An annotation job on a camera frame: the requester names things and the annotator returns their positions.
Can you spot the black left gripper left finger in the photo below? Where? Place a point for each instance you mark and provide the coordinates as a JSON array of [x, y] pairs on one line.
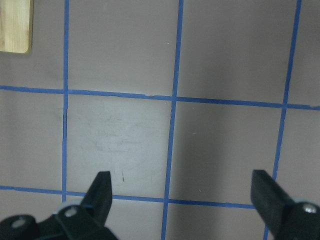
[[83, 221]]

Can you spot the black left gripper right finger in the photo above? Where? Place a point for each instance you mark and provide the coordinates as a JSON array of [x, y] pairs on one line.
[[286, 217]]

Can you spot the wooden mug tree stand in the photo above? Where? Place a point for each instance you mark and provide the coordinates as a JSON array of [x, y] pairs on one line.
[[16, 26]]

